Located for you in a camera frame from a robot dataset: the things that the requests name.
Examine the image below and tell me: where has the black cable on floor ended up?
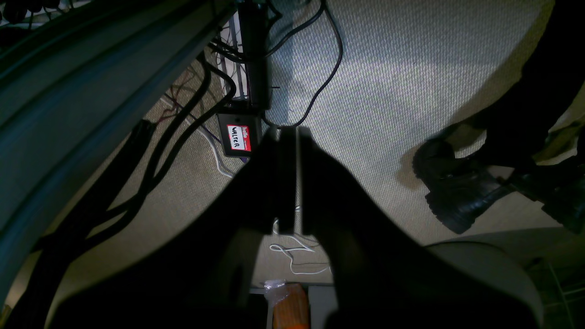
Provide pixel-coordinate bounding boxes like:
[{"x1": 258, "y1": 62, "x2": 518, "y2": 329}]
[{"x1": 261, "y1": 0, "x2": 344, "y2": 128}]

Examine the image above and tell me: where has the black leather boot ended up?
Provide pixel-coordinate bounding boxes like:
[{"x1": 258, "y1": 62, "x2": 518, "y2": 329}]
[{"x1": 412, "y1": 139, "x2": 513, "y2": 234}]

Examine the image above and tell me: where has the black box with name sticker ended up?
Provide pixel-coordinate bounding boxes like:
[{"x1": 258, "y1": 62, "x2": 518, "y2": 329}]
[{"x1": 217, "y1": 112, "x2": 262, "y2": 158}]

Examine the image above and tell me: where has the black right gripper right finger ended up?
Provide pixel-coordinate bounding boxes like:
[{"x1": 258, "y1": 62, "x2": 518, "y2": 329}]
[{"x1": 297, "y1": 128, "x2": 543, "y2": 329}]

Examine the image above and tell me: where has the white cable on floor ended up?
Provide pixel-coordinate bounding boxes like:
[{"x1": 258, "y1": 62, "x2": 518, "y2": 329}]
[{"x1": 269, "y1": 218, "x2": 330, "y2": 276}]

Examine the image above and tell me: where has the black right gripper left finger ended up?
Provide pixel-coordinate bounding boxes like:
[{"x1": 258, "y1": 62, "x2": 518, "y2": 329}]
[{"x1": 50, "y1": 130, "x2": 277, "y2": 329}]

